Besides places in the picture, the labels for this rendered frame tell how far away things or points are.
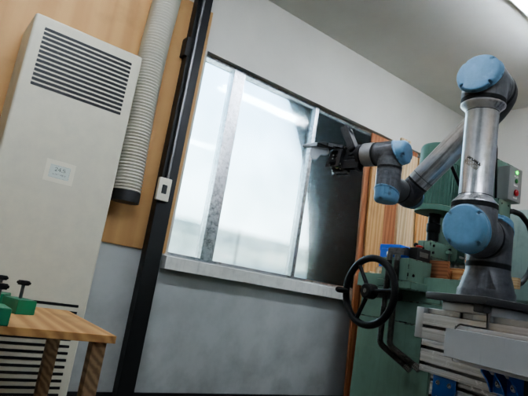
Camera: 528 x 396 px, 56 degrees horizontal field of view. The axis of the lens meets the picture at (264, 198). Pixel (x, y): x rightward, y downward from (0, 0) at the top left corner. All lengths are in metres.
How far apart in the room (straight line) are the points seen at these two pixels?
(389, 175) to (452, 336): 0.49
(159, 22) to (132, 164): 0.82
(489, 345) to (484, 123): 0.57
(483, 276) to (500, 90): 0.50
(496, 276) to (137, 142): 1.88
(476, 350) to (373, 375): 1.01
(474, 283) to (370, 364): 0.90
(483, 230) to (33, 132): 1.88
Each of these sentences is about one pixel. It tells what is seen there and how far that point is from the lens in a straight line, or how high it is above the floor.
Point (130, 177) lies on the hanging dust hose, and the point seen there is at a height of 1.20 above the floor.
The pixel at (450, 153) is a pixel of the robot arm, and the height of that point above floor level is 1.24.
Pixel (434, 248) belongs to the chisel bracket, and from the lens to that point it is 2.25.
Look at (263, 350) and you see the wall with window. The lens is 3.39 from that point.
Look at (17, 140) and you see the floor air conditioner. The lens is 2.42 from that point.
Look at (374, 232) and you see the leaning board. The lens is 3.82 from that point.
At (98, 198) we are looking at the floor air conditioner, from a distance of 2.48.
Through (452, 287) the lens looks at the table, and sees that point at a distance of 2.00.
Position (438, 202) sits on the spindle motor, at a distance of 2.24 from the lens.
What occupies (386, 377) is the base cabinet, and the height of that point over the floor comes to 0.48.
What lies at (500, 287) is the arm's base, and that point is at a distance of 1.45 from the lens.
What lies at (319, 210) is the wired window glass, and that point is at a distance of 3.73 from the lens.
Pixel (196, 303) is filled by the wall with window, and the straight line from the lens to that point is 3.06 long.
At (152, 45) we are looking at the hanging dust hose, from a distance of 2.88.
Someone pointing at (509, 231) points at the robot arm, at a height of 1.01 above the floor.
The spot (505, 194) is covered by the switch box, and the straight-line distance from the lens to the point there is 2.48.
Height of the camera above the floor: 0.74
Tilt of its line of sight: 11 degrees up
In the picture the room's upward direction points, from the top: 9 degrees clockwise
